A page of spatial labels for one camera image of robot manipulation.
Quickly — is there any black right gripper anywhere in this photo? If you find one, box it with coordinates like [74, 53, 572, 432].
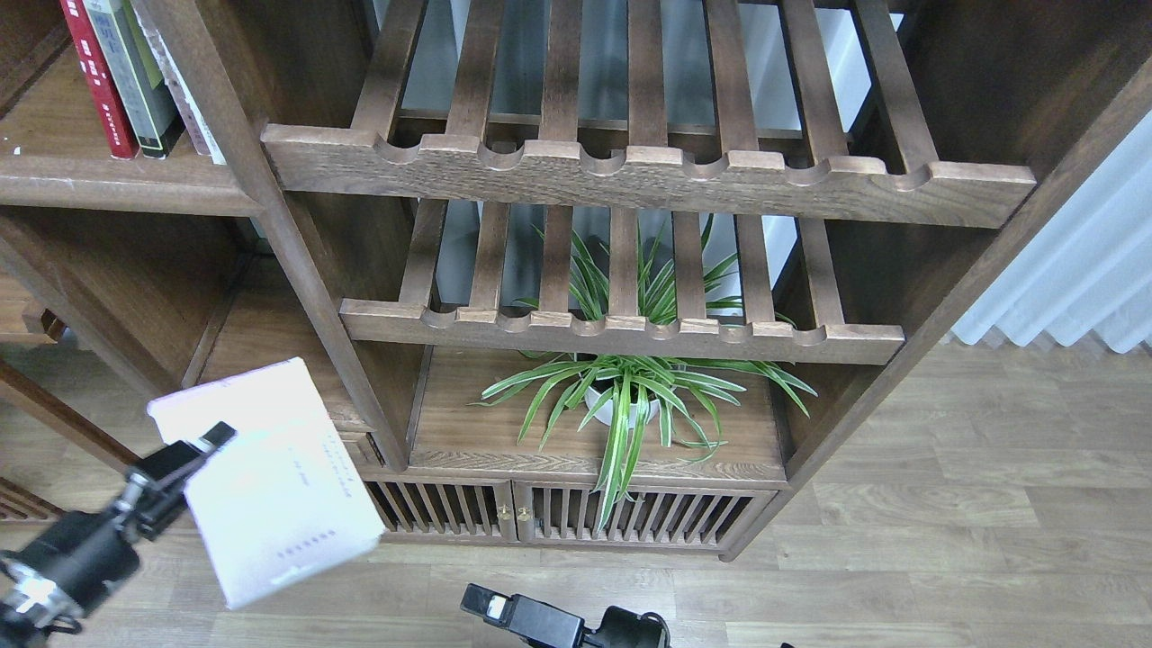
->
[461, 583, 670, 647]

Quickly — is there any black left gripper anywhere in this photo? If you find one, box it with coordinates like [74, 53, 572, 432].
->
[3, 421, 236, 631]

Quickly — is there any white lavender paperback book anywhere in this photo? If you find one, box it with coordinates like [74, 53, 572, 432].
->
[147, 357, 385, 608]

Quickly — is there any red paperback book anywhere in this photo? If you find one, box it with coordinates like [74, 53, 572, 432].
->
[60, 1, 141, 160]

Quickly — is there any green grey black-edged book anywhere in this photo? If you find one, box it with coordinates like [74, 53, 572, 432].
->
[84, 1, 184, 159]

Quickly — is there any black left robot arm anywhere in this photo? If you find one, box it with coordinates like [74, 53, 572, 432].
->
[3, 422, 236, 647]

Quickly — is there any white plant pot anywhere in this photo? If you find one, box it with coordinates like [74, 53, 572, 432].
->
[585, 378, 661, 429]

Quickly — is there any white upright book spine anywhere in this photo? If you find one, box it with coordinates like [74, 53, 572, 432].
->
[132, 1, 227, 166]

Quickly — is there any dark wooden bookshelf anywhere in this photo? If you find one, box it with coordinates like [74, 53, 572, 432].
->
[3, 1, 1149, 562]

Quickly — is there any white pleated curtain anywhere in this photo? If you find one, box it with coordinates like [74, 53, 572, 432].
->
[950, 116, 1151, 353]

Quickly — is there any wooden furniture frame left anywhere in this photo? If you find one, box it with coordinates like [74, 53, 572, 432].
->
[0, 270, 145, 523]

